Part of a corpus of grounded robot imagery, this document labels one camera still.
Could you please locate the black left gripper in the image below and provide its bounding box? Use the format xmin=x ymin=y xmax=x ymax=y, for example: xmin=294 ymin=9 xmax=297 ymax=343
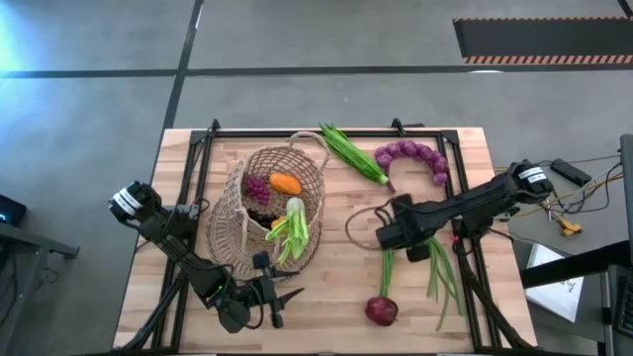
xmin=246 ymin=250 xmax=306 ymax=330

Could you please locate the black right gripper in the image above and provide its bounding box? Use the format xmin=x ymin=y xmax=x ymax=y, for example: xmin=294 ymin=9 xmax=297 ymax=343
xmin=374 ymin=193 xmax=431 ymax=263

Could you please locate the long green beans bunch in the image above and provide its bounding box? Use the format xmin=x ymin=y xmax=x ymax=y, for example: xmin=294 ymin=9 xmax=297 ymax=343
xmin=378 ymin=235 xmax=467 ymax=332

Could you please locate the woven straw basket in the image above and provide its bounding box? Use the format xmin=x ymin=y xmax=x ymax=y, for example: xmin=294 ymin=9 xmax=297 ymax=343
xmin=206 ymin=131 xmax=331 ymax=281

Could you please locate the black grape bunch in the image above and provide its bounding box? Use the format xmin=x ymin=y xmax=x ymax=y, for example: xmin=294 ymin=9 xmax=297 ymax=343
xmin=245 ymin=207 xmax=278 ymax=229

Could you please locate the dark red onion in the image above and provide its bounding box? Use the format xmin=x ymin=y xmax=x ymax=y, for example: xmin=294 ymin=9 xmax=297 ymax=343
xmin=364 ymin=295 xmax=400 ymax=327

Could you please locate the purple grape bunch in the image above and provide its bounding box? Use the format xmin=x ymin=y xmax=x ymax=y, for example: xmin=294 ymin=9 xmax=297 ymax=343
xmin=245 ymin=173 xmax=272 ymax=207

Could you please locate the orange oblong vegetable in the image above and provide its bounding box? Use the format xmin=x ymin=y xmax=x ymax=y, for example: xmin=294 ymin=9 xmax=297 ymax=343
xmin=268 ymin=172 xmax=303 ymax=196

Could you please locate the green bok choy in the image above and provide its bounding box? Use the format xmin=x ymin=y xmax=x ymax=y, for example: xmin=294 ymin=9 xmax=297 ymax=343
xmin=265 ymin=197 xmax=312 ymax=267

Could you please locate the long green ridged vegetable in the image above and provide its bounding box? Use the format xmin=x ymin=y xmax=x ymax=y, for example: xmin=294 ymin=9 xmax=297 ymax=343
xmin=318 ymin=122 xmax=391 ymax=187

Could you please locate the black desk bar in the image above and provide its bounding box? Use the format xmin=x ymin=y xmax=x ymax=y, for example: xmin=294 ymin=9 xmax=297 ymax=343
xmin=518 ymin=239 xmax=633 ymax=291

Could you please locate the white paper sheet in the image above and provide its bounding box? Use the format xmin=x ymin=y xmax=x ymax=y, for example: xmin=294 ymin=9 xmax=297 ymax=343
xmin=523 ymin=242 xmax=585 ymax=323

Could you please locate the black power adapter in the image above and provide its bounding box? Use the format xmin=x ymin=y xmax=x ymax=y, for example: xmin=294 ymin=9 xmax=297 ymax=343
xmin=550 ymin=157 xmax=593 ymax=188

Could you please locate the grey side desk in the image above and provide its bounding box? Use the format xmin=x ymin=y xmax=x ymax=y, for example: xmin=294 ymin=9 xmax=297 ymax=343
xmin=595 ymin=133 xmax=633 ymax=356

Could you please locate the black hazard striped floor mat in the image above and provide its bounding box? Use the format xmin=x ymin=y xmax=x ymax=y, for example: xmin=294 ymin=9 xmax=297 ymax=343
xmin=452 ymin=17 xmax=633 ymax=65

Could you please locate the grey metal stand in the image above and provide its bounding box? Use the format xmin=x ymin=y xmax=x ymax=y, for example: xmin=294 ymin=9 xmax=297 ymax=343
xmin=0 ymin=222 xmax=80 ymax=356

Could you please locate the black box with blue light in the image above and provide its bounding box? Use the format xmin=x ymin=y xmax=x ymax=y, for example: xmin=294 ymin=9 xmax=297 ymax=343
xmin=0 ymin=194 xmax=29 ymax=228

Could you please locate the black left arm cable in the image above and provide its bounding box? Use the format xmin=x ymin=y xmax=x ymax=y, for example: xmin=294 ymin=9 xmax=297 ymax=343
xmin=225 ymin=264 xmax=266 ymax=331

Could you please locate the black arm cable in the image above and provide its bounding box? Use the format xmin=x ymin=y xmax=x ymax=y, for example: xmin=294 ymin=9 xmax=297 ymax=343
xmin=344 ymin=204 xmax=386 ymax=251
xmin=225 ymin=264 xmax=266 ymax=331

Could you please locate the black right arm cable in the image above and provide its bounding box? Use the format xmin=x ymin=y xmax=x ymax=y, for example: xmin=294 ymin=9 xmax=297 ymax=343
xmin=344 ymin=204 xmax=386 ymax=251

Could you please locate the purple beaded produce string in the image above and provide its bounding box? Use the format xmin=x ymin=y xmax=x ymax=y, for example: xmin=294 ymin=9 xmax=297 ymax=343
xmin=374 ymin=139 xmax=450 ymax=193

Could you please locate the black metal table frame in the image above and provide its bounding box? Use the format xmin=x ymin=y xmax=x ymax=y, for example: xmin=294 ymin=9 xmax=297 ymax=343
xmin=111 ymin=117 xmax=545 ymax=356

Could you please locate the yellow floor cable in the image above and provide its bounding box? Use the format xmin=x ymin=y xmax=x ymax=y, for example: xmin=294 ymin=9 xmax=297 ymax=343
xmin=513 ymin=170 xmax=625 ymax=238

